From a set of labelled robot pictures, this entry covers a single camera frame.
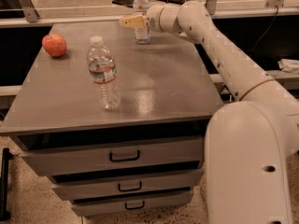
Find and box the clear plastic water bottle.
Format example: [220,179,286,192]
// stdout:
[87,35,121,110]

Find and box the grey drawer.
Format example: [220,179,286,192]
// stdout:
[21,135,203,176]
[72,189,193,217]
[52,168,203,201]

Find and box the grey railing frame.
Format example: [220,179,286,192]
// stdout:
[0,0,299,27]

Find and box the black post at left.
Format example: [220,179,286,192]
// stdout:
[0,147,13,221]

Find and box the grey drawer cabinet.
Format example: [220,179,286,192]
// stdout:
[1,21,222,217]

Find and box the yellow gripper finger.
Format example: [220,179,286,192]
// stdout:
[120,14,148,29]

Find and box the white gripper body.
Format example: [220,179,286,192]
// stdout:
[147,6,163,32]

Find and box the red apple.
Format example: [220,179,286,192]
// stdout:
[42,34,67,58]

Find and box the blue label plastic bottle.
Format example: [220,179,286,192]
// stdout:
[133,0,150,44]

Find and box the white packet on ledge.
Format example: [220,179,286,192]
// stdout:
[278,59,299,74]

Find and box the bottom grey drawer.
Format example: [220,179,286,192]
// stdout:
[72,189,193,217]

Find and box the top grey drawer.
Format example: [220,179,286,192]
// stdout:
[21,135,203,176]

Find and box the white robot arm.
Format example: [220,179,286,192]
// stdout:
[121,1,299,224]

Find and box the middle grey drawer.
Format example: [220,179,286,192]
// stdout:
[52,168,203,201]

